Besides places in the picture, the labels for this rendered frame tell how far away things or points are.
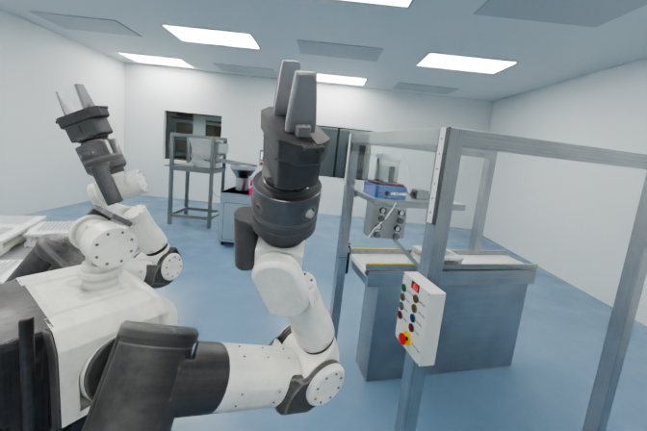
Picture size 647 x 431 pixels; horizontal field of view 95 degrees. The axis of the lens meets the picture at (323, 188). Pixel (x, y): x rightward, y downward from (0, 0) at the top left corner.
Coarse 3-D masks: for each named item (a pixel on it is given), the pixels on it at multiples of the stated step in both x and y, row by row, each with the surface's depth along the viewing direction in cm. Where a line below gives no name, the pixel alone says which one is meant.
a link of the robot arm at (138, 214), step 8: (88, 192) 73; (96, 192) 73; (96, 200) 73; (104, 208) 75; (112, 208) 78; (120, 208) 81; (128, 208) 83; (136, 208) 83; (144, 208) 82; (128, 216) 79; (136, 216) 79; (144, 216) 81; (120, 224) 78; (136, 224) 80
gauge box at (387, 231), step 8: (368, 208) 176; (376, 208) 170; (368, 216) 175; (376, 216) 171; (384, 216) 172; (392, 216) 173; (368, 224) 175; (384, 224) 173; (392, 224) 174; (400, 224) 175; (368, 232) 174; (384, 232) 174; (392, 232) 175; (400, 232) 176
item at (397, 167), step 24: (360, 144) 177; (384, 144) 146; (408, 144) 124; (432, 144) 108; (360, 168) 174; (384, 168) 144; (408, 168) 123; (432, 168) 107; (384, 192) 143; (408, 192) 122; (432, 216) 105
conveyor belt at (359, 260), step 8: (352, 256) 201; (360, 256) 201; (368, 256) 202; (376, 256) 204; (384, 256) 206; (392, 256) 207; (400, 256) 209; (464, 256) 224; (472, 256) 226; (480, 256) 228; (488, 256) 230; (496, 256) 232; (504, 256) 234; (360, 264) 188
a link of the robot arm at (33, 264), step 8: (32, 256) 59; (24, 264) 59; (32, 264) 58; (40, 264) 58; (48, 264) 59; (16, 272) 58; (24, 272) 58; (32, 272) 58; (40, 272) 58; (8, 280) 59
